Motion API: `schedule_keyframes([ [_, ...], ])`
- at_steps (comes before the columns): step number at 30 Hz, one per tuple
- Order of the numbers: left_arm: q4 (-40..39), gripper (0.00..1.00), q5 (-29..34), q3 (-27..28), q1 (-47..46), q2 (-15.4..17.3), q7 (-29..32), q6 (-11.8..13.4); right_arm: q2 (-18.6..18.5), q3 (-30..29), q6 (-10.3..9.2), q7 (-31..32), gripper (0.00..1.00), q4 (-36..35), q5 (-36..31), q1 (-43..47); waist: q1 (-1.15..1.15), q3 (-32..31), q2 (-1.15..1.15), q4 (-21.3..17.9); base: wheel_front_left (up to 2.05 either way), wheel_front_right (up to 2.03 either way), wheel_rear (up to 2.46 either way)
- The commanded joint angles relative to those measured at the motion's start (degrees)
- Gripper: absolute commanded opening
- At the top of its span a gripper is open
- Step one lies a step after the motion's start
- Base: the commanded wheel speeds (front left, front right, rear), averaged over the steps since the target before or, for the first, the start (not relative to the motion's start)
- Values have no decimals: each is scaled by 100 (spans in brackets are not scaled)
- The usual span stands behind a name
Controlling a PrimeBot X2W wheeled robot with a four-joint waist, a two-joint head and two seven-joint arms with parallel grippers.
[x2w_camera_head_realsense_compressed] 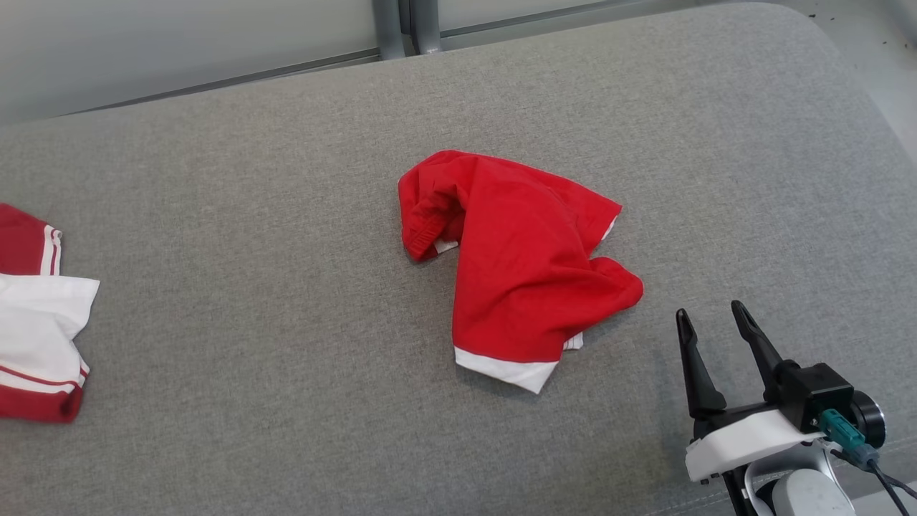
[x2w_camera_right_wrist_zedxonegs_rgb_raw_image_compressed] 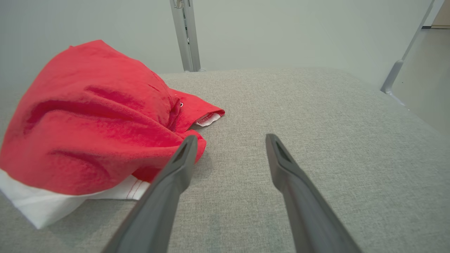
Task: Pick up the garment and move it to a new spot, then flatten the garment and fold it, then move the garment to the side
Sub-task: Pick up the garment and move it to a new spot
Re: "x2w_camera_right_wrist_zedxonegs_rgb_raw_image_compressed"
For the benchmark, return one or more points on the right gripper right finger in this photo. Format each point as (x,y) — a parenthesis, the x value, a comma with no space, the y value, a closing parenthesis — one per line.
(309,221)

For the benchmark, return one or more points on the grey slanted brace with foot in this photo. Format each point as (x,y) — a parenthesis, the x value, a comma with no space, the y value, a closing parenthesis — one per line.
(392,77)

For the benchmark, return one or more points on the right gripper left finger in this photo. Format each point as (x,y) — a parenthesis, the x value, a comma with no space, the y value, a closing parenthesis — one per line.
(154,218)

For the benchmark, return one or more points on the grey metal partition post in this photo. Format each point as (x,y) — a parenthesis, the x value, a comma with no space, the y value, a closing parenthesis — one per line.
(192,38)
(182,38)

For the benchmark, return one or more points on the red jersey white striped sleeves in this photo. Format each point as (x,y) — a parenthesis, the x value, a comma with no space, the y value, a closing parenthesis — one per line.
(38,207)

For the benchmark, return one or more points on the red shirt white collar label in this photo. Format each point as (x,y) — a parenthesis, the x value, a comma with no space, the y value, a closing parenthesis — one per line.
(88,116)

